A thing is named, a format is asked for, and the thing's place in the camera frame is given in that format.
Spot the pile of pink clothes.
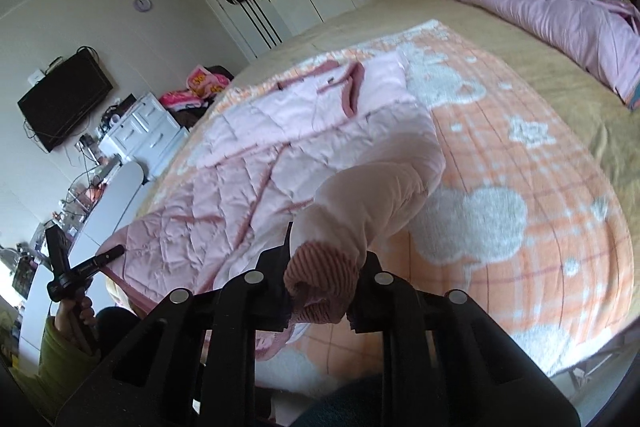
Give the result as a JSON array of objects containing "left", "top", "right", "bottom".
[{"left": 158, "top": 65, "right": 236, "bottom": 112}]

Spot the white drawer cabinet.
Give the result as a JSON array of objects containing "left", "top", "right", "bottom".
[{"left": 96, "top": 91, "right": 192, "bottom": 182}]

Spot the black wall television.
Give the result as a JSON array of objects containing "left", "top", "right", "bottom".
[{"left": 16, "top": 51, "right": 114, "bottom": 154}]

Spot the pink quilted jacket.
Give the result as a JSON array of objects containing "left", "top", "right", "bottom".
[{"left": 106, "top": 58, "right": 447, "bottom": 362}]

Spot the person's dark clothing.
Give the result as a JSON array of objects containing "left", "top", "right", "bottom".
[{"left": 292, "top": 374, "right": 396, "bottom": 427}]

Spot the person's left forearm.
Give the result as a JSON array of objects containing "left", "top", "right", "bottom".
[{"left": 9, "top": 316, "right": 102, "bottom": 408}]

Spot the bed with beige sheet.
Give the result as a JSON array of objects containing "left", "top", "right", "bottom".
[{"left": 132, "top": 0, "right": 640, "bottom": 400}]

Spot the white rounded panel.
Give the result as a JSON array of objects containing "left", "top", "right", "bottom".
[{"left": 64, "top": 161, "right": 149, "bottom": 269}]

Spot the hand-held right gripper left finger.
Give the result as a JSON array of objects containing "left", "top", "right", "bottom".
[{"left": 55, "top": 221, "right": 295, "bottom": 427}]

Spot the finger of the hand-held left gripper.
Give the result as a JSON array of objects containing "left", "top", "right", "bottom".
[
  {"left": 75, "top": 244, "right": 127, "bottom": 276},
  {"left": 44, "top": 224, "right": 64, "bottom": 279}
]

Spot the white door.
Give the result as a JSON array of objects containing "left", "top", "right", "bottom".
[{"left": 187, "top": 0, "right": 297, "bottom": 64}]

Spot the orange plaid cloud blanket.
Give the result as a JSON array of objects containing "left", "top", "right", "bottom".
[{"left": 135, "top": 19, "right": 630, "bottom": 390}]

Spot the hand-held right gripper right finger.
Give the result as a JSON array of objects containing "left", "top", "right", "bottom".
[{"left": 346, "top": 251, "right": 582, "bottom": 427}]

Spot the person's left hand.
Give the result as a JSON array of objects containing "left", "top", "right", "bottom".
[{"left": 54, "top": 294, "right": 99, "bottom": 334}]

